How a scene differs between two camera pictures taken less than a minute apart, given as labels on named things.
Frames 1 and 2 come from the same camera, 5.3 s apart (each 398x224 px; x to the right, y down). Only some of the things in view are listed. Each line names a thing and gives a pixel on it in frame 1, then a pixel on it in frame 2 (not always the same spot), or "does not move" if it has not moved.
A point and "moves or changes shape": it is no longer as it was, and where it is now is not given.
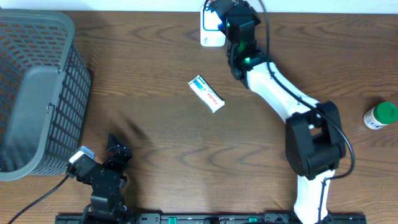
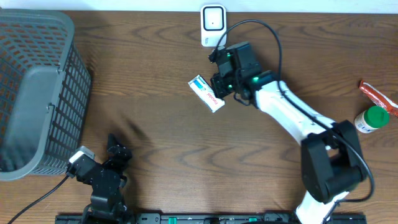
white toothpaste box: x=206 y=93 does not move
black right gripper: x=256 y=17 to x=219 y=89
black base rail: x=211 y=218 does not move
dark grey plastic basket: x=45 y=88 does not move
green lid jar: x=383 y=114 moves or changes shape
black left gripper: x=123 y=154 does not move
